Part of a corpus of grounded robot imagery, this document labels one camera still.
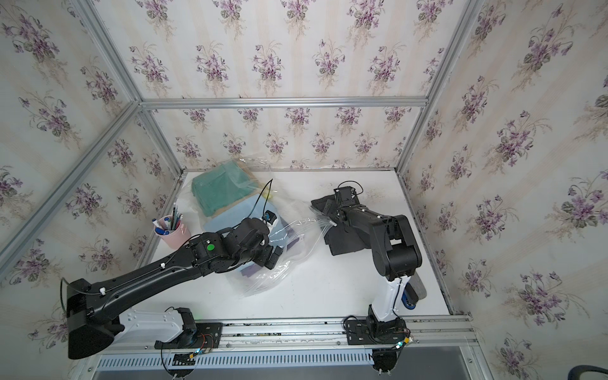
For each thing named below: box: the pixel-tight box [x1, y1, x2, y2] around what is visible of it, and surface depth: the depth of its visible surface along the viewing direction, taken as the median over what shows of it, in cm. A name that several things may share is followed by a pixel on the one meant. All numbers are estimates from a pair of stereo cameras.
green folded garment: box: [191, 160, 259, 218], surface depth 102 cm
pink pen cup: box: [153, 214, 192, 251], surface depth 88 cm
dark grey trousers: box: [323, 223, 391, 269], surface depth 92 cm
